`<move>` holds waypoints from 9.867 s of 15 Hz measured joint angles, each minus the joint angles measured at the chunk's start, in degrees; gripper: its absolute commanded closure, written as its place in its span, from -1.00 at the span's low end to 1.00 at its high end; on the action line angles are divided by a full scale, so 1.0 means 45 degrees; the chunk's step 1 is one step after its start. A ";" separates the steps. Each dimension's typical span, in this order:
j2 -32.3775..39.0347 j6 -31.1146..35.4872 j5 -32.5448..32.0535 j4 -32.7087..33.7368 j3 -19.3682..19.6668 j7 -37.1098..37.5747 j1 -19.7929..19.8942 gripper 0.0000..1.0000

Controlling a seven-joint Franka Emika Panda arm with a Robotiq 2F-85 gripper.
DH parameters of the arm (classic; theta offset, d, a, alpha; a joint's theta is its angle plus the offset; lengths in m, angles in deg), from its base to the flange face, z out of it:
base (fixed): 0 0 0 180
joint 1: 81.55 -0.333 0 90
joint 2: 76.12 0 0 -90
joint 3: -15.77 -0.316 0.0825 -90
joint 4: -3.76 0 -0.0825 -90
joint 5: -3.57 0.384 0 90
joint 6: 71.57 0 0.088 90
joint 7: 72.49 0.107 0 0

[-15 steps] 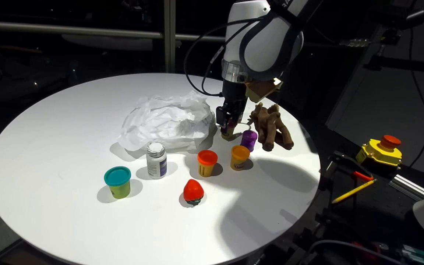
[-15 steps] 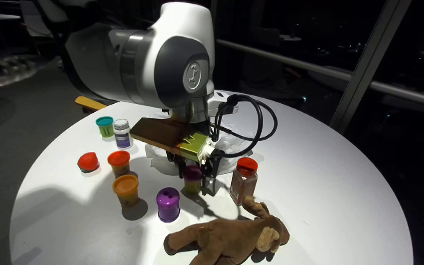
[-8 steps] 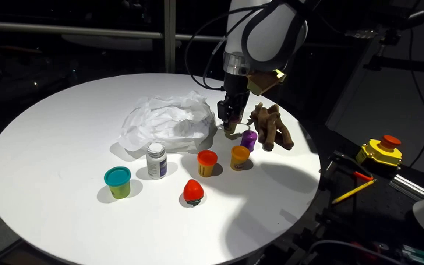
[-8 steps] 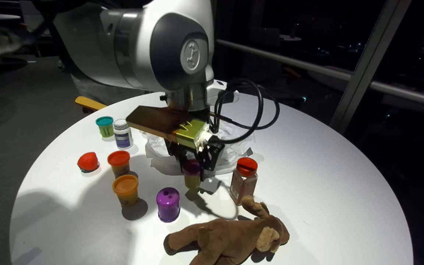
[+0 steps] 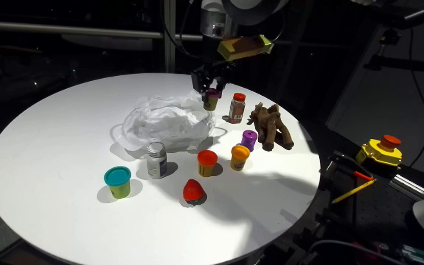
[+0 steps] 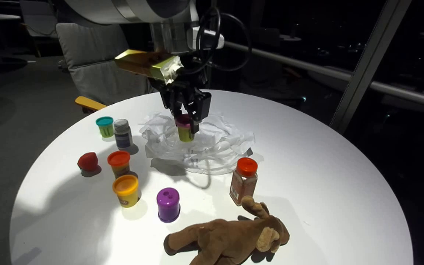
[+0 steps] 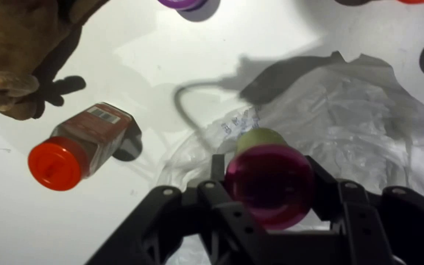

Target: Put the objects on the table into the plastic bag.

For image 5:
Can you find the pink lid dough tub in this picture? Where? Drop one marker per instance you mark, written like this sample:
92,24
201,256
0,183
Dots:
210,100

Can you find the black camera stand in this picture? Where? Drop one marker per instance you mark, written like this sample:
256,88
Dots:
393,38

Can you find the red lid spice jar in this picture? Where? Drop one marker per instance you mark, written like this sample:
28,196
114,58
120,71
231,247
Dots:
237,108

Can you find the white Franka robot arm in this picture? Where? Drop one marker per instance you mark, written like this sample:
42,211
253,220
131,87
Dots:
250,9

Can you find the aluminium profile bar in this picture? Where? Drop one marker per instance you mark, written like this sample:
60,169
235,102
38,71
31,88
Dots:
410,186

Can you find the brown plush moose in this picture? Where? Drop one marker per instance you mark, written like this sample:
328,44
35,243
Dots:
269,125

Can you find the white crumpled plastic bag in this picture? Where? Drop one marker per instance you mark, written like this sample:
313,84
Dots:
165,125

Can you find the purple dough tub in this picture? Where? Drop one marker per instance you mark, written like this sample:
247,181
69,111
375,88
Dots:
248,139

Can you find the red-orange lid dough tub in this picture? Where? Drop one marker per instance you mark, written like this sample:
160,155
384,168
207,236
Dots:
206,161

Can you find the teal lid dough tub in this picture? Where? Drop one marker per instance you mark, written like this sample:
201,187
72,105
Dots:
117,178

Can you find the yellow-orange lid dough tub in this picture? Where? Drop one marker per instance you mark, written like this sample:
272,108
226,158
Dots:
240,156

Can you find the grey window rail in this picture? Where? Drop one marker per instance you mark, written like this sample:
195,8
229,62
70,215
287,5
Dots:
73,30

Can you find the yellow emergency stop button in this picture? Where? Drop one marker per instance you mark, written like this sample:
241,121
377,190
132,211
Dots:
381,150

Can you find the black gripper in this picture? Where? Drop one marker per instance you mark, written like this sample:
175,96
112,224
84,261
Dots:
212,66

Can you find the yellow pencil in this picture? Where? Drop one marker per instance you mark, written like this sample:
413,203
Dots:
353,192

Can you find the red toy strawberry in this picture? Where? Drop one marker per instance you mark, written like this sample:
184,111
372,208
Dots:
193,192

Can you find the grey window post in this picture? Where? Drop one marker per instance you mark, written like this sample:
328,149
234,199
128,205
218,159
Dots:
169,44

